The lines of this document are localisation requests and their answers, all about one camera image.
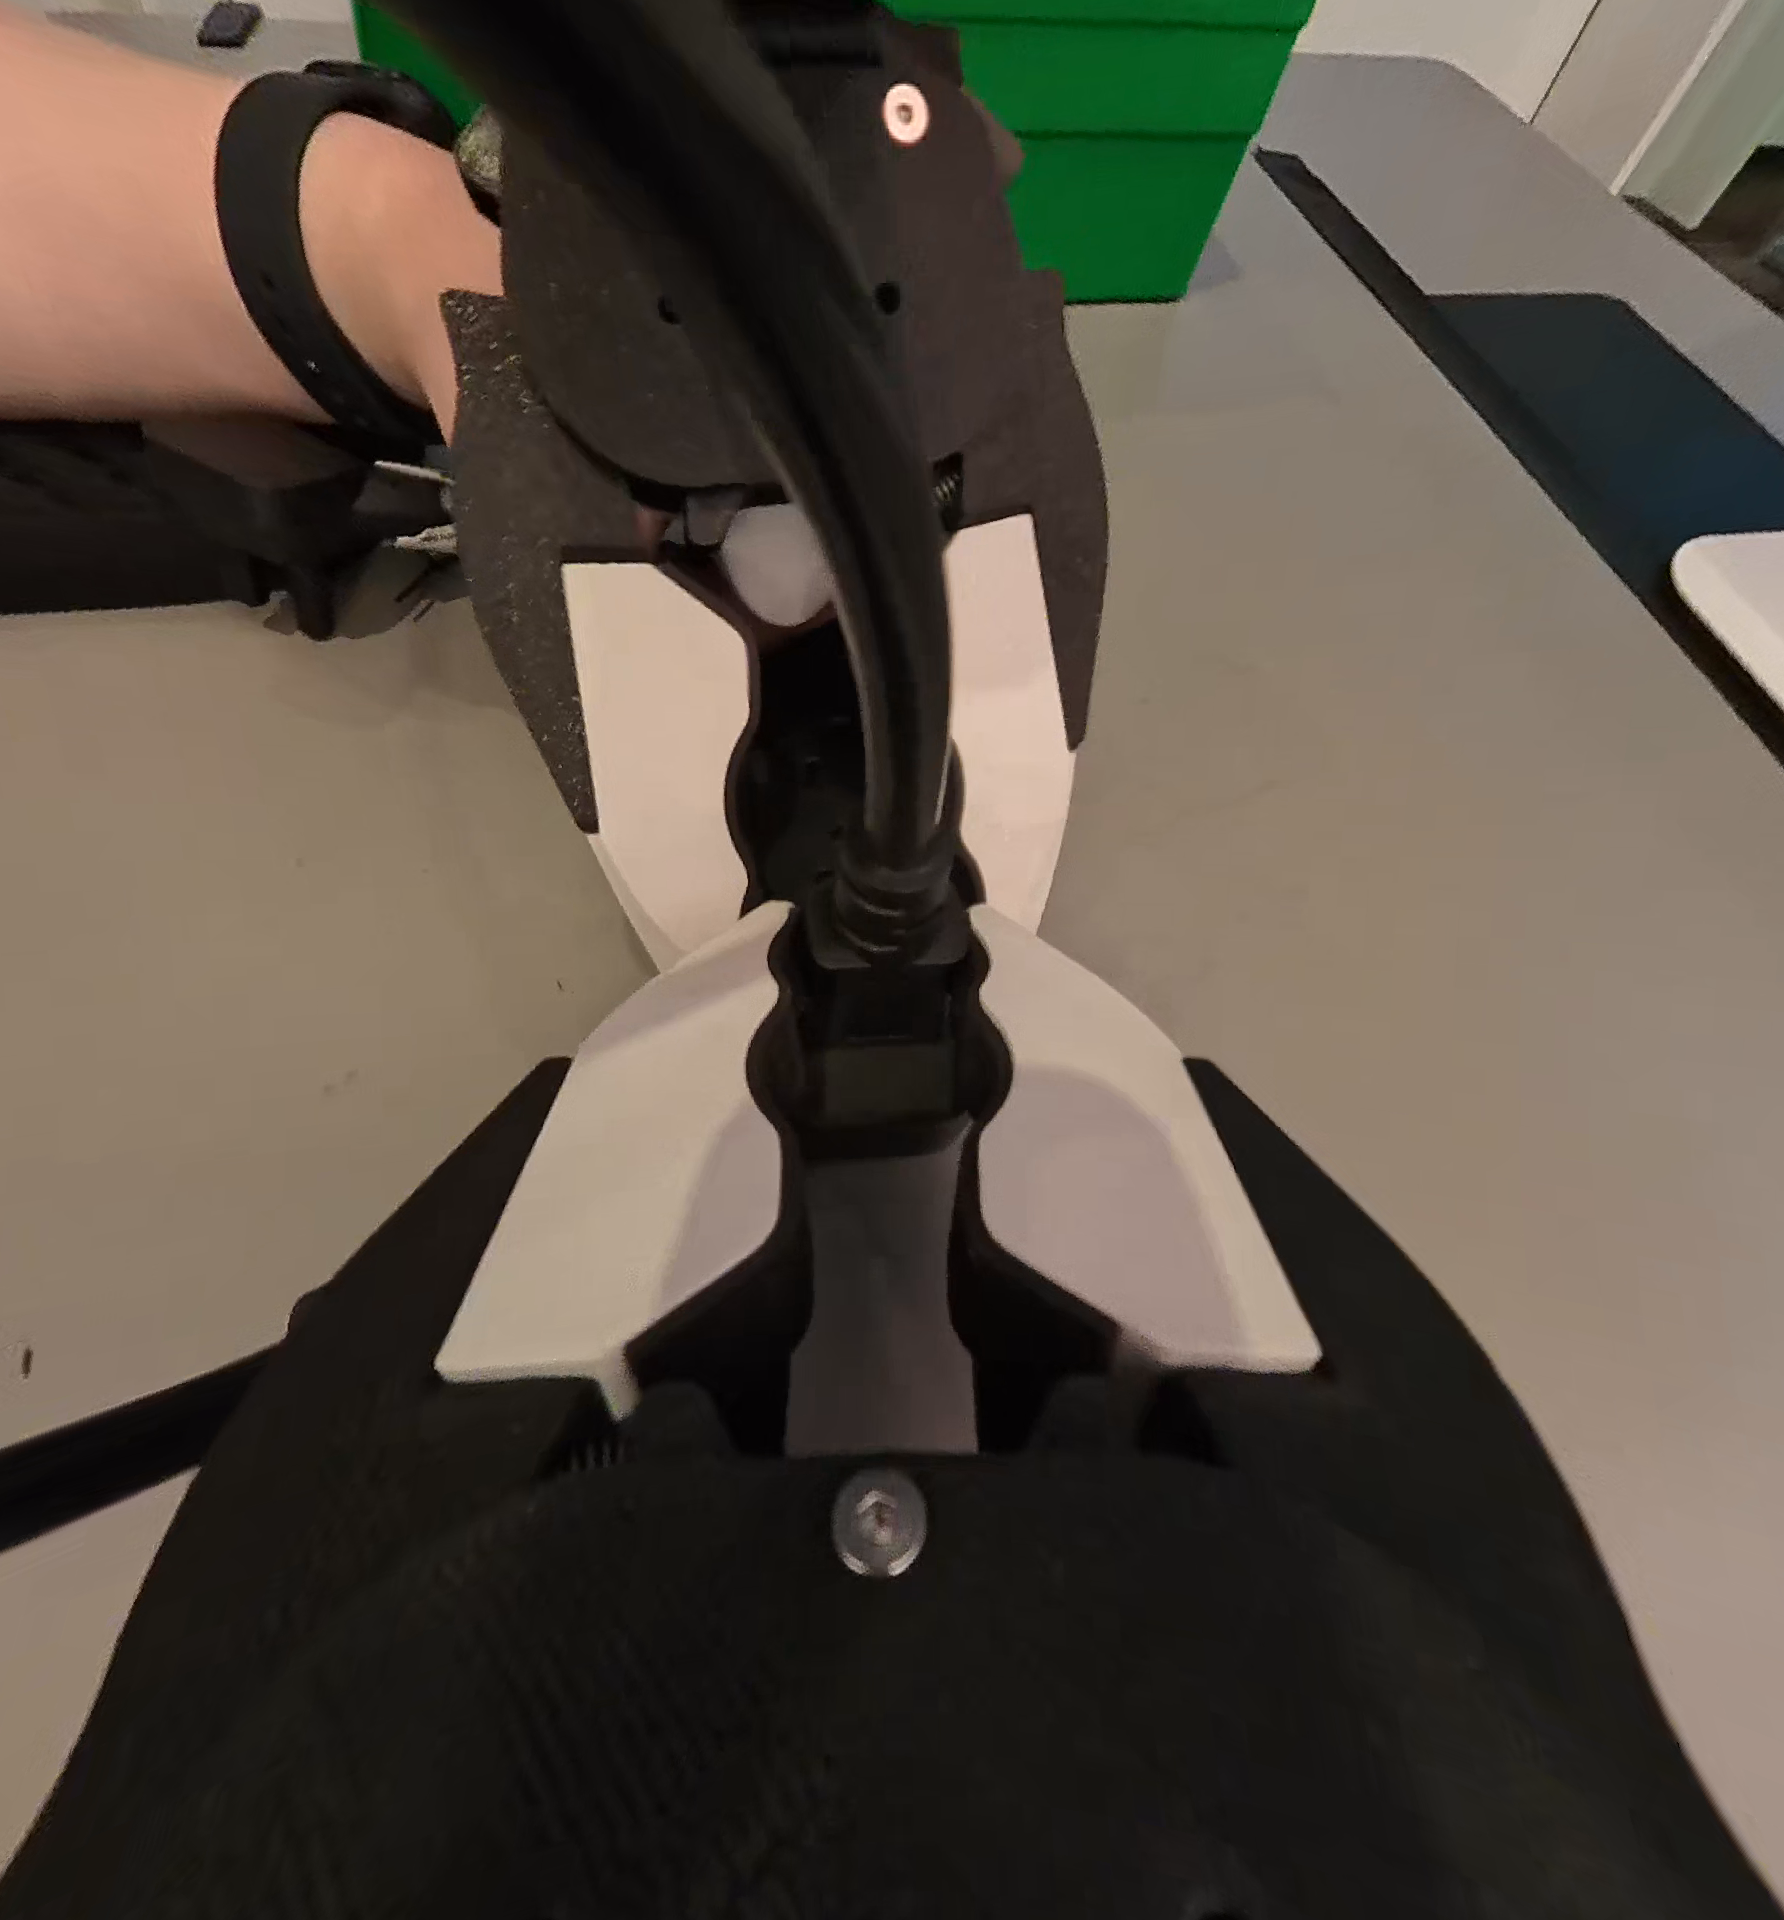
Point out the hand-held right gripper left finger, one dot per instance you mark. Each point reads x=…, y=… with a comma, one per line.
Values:
x=637, y=1185

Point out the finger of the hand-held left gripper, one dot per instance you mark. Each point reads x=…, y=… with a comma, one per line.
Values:
x=1019, y=707
x=652, y=751

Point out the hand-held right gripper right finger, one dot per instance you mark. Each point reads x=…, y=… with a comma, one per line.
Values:
x=1133, y=1185

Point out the person's left forearm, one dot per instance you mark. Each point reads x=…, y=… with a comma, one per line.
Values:
x=82, y=225

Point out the flat square power plug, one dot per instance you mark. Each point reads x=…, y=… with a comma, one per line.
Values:
x=307, y=542

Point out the person's left hand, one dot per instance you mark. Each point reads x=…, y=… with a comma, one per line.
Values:
x=382, y=241

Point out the black wristband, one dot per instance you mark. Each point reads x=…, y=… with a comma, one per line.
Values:
x=256, y=256

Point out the small dark block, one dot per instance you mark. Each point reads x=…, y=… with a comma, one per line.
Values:
x=228, y=21

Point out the green plastic bin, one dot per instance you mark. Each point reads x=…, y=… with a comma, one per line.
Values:
x=1133, y=150

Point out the black bumpy wrist rest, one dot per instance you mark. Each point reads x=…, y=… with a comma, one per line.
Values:
x=82, y=510

